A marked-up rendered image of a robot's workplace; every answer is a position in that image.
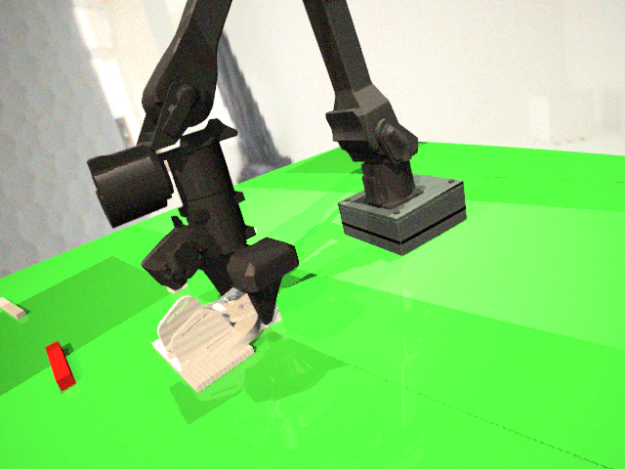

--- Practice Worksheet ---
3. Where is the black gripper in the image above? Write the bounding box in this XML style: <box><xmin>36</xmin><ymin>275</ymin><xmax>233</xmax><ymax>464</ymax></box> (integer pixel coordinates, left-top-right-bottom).
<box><xmin>178</xmin><ymin>183</ymin><xmax>300</xmax><ymax>325</ymax></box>

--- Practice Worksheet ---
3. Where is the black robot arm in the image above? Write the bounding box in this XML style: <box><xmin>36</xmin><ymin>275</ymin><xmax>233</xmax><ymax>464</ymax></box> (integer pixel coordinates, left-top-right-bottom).
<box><xmin>87</xmin><ymin>0</ymin><xmax>423</xmax><ymax>290</ymax></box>

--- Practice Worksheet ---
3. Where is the red rectangular block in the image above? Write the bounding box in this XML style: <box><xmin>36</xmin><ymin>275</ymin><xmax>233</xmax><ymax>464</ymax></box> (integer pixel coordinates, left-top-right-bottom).
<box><xmin>46</xmin><ymin>341</ymin><xmax>76</xmax><ymax>391</ymax></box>

